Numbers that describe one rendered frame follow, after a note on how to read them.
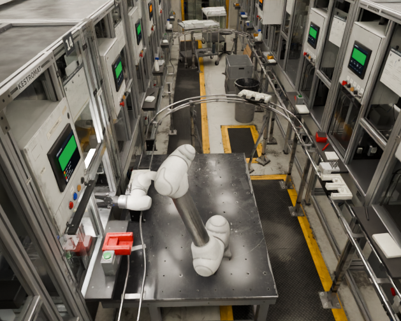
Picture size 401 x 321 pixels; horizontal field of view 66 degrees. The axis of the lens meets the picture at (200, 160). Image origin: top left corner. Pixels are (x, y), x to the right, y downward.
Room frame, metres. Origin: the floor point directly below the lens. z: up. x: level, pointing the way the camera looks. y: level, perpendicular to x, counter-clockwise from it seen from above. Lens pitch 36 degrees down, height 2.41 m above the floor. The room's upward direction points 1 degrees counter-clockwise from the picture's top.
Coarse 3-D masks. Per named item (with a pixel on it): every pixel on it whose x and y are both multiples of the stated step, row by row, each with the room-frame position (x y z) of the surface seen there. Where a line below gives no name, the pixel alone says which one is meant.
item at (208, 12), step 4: (204, 8) 8.76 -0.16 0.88; (208, 8) 8.80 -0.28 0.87; (212, 8) 8.71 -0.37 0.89; (216, 8) 8.59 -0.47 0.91; (220, 8) 8.40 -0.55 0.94; (204, 12) 8.34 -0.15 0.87; (208, 12) 8.13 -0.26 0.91; (212, 12) 8.31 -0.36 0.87; (216, 12) 8.31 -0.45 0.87; (220, 12) 8.15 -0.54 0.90; (224, 12) 8.17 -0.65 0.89; (208, 16) 8.00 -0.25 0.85; (212, 32) 8.82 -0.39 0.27; (216, 32) 8.83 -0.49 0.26; (204, 36) 8.47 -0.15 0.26; (208, 36) 8.47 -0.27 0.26; (212, 36) 8.46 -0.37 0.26; (216, 36) 8.46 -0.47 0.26; (220, 36) 8.45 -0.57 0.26; (204, 40) 8.74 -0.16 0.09; (208, 40) 8.10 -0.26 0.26; (212, 40) 8.10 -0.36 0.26; (216, 40) 8.09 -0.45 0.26; (220, 40) 8.09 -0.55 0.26
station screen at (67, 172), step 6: (72, 132) 1.21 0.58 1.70; (66, 138) 1.14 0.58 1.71; (66, 144) 1.13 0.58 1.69; (60, 150) 1.06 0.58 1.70; (78, 150) 1.22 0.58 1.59; (60, 156) 1.04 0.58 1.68; (72, 156) 1.14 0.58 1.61; (78, 156) 1.21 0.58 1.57; (72, 162) 1.13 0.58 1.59; (66, 168) 1.06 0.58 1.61; (72, 168) 1.11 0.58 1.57; (66, 174) 1.05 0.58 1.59; (66, 180) 1.03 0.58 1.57
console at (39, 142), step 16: (48, 112) 1.18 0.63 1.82; (64, 112) 1.24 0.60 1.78; (32, 128) 1.04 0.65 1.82; (48, 128) 1.07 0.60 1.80; (64, 128) 1.19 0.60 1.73; (32, 144) 0.93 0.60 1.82; (48, 144) 1.03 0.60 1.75; (32, 160) 0.89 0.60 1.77; (48, 160) 0.99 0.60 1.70; (80, 160) 1.26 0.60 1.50; (32, 176) 0.89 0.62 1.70; (48, 176) 0.95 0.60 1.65; (80, 176) 1.21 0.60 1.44; (48, 192) 0.91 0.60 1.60; (64, 192) 1.02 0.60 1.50; (80, 192) 1.16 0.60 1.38; (48, 208) 0.88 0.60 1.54; (64, 208) 0.98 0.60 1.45; (64, 224) 0.93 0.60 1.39
